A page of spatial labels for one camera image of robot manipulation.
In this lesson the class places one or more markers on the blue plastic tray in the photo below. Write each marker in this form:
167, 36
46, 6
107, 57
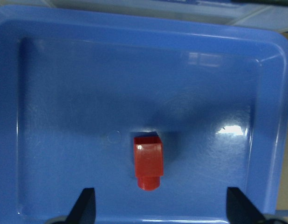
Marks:
77, 87

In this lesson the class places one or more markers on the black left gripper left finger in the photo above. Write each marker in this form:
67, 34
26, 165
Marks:
84, 210

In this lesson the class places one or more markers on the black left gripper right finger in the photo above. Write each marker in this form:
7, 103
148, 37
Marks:
240, 210

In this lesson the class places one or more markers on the red block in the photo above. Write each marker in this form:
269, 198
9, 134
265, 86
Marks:
149, 162

